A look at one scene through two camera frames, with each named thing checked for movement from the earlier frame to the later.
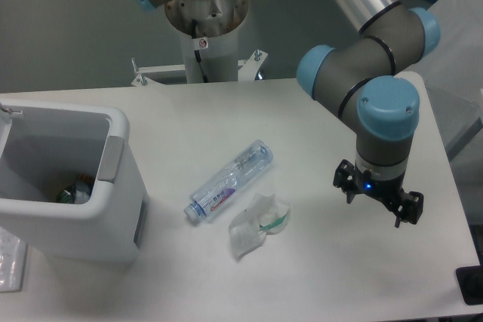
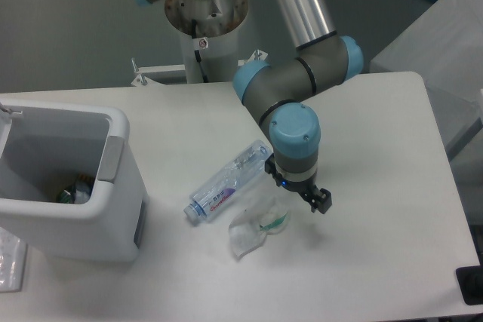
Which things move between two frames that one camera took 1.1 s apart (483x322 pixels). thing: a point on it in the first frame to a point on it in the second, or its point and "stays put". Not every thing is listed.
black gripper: x=352 y=180 to x=309 y=190
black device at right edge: x=470 y=279 stays put
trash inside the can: x=79 y=192 stays put
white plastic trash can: x=43 y=145 stays put
